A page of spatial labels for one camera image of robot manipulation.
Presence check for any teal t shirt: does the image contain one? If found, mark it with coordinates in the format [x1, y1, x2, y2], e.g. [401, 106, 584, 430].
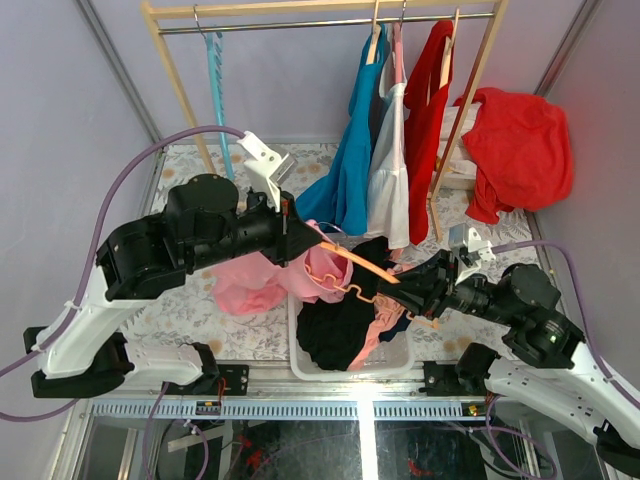
[296, 25, 388, 236]

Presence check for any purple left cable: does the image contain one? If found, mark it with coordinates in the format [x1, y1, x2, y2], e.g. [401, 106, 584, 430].
[0, 124, 249, 480]

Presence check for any pink hanger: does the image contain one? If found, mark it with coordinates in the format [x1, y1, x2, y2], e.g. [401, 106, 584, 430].
[392, 0, 407, 84]

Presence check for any orange hanger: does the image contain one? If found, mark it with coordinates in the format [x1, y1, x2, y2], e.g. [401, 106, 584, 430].
[304, 241, 440, 330]

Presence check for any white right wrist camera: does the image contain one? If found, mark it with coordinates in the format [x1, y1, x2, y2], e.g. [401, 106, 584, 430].
[448, 223, 496, 284]

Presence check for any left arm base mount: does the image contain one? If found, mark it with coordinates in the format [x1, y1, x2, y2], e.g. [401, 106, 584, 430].
[218, 364, 250, 397]

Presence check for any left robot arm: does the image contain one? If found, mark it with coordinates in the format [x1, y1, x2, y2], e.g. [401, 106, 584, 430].
[23, 174, 323, 399]

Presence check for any cream wooden hanger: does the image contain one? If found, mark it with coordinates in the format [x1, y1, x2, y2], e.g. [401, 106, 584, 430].
[366, 0, 380, 65]

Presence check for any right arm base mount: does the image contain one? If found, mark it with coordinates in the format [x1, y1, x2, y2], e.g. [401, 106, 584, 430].
[419, 361, 473, 397]

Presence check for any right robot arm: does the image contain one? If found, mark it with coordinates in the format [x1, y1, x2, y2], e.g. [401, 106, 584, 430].
[377, 247, 639, 477]

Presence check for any wooden clothes rack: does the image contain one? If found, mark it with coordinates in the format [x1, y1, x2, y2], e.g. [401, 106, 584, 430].
[139, 0, 510, 244]

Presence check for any red cloth pile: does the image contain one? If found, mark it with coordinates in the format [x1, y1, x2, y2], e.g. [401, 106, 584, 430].
[462, 87, 574, 224]

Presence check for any pink t shirt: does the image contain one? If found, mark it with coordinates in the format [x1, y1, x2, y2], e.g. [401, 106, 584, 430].
[211, 245, 354, 316]

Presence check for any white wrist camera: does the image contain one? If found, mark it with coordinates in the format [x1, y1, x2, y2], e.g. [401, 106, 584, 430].
[448, 223, 496, 284]
[237, 131, 297, 212]

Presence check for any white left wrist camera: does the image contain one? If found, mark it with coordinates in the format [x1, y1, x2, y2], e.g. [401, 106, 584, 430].
[237, 131, 297, 212]

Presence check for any white t shirt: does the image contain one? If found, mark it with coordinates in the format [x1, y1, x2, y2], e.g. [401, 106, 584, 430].
[366, 24, 409, 250]

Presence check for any red hanging t shirt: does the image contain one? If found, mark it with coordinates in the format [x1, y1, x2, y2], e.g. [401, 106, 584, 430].
[404, 20, 454, 245]

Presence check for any black garment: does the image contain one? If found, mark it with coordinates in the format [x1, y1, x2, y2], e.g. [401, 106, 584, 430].
[296, 237, 406, 371]

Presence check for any peach garment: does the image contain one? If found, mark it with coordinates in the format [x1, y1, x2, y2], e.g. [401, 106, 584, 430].
[348, 297, 411, 371]

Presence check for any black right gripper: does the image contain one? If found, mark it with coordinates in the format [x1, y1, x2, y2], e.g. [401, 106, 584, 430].
[374, 247, 516, 325]

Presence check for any wooden hanger right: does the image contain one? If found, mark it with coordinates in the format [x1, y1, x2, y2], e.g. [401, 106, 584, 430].
[439, 8, 460, 88]

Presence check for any white laundry basket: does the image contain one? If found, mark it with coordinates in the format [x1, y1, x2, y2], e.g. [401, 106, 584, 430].
[287, 295, 415, 382]

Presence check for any light blue hanger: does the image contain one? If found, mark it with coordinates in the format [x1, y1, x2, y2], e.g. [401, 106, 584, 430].
[193, 5, 235, 181]

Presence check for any floral mat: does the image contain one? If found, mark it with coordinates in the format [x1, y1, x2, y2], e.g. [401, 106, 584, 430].
[124, 143, 555, 363]

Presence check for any white folded cloth stack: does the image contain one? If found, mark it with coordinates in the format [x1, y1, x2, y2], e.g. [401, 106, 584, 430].
[434, 103, 481, 179]

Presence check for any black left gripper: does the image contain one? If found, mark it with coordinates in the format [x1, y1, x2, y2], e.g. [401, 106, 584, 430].
[189, 181, 325, 268]

